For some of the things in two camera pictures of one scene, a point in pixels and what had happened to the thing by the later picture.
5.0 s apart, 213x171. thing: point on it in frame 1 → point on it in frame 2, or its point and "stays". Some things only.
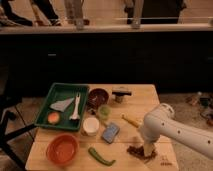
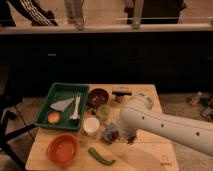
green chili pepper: (106, 162) stays
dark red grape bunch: (139, 152) → (131, 139)
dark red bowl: (96, 98) stays
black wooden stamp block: (120, 95) stays
